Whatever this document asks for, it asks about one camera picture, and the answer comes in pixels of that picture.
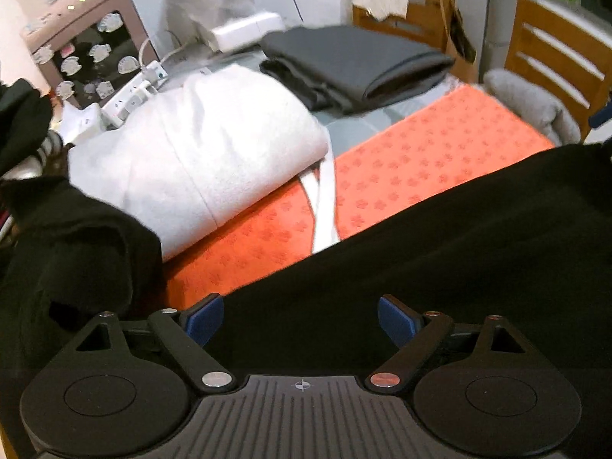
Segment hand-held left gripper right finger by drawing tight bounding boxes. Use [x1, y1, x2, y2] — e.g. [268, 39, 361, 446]
[366, 295, 532, 394]

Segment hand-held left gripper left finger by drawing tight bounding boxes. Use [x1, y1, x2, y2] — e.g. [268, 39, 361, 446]
[72, 293, 237, 394]

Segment black coat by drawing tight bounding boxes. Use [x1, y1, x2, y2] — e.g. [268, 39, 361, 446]
[205, 142, 612, 379]

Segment wooden chair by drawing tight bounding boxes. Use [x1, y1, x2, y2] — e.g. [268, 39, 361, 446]
[503, 0, 612, 143]

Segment white fabric belt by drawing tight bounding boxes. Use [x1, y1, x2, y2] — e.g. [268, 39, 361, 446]
[297, 153, 343, 255]

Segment black crumpled garment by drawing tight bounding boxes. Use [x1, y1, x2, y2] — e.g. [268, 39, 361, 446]
[0, 176, 166, 378]

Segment white folded robe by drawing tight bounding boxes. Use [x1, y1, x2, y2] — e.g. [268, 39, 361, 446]
[67, 63, 332, 262]

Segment orange floral table mat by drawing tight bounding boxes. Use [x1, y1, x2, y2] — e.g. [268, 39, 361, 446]
[161, 83, 558, 313]

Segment cardboard box with cloth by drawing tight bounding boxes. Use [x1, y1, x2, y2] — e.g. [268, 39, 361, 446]
[350, 0, 480, 83]

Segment white power adapter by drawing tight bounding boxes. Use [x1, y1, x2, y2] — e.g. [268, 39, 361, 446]
[61, 102, 104, 145]

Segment striped folded garment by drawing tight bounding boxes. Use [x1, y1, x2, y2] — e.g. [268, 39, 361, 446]
[33, 130, 68, 169]

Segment white power strip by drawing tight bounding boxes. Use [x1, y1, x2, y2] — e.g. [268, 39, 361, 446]
[102, 59, 169, 128]

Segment grey folded garment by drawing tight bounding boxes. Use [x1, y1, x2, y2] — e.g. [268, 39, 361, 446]
[259, 25, 456, 116]

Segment black folded trousers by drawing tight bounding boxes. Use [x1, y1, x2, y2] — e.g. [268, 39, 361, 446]
[0, 78, 54, 179]

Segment pink cabinet with shells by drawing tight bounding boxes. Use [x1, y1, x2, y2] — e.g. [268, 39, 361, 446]
[19, 0, 160, 112]

